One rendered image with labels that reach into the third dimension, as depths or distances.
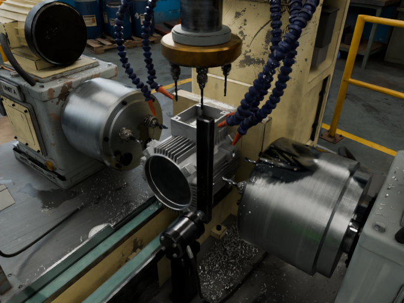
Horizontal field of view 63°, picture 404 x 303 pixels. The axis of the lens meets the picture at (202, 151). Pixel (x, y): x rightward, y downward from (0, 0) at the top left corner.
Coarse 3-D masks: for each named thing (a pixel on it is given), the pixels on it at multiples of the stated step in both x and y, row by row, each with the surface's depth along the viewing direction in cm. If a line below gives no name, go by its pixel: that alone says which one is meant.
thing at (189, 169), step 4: (232, 132) 86; (228, 136) 85; (232, 136) 86; (228, 140) 86; (232, 140) 85; (148, 148) 79; (152, 148) 80; (144, 152) 80; (148, 152) 79; (152, 152) 80; (148, 156) 80; (188, 164) 74; (184, 168) 74; (188, 168) 73; (192, 168) 74; (184, 172) 74; (188, 172) 73; (192, 172) 74; (188, 176) 74; (148, 188) 86; (148, 192) 87; (152, 192) 86; (152, 196) 87; (188, 208) 80; (192, 208) 81; (184, 212) 81
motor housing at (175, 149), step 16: (160, 144) 79; (176, 144) 78; (192, 144) 79; (144, 160) 82; (160, 160) 87; (176, 160) 75; (192, 160) 77; (224, 160) 82; (240, 160) 89; (144, 176) 85; (160, 176) 88; (176, 176) 92; (192, 176) 76; (224, 176) 84; (160, 192) 87; (176, 192) 88; (192, 192) 76; (176, 208) 83
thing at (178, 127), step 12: (192, 108) 87; (204, 108) 88; (216, 108) 86; (180, 120) 82; (192, 120) 87; (216, 120) 80; (180, 132) 81; (192, 132) 78; (216, 132) 82; (216, 144) 83
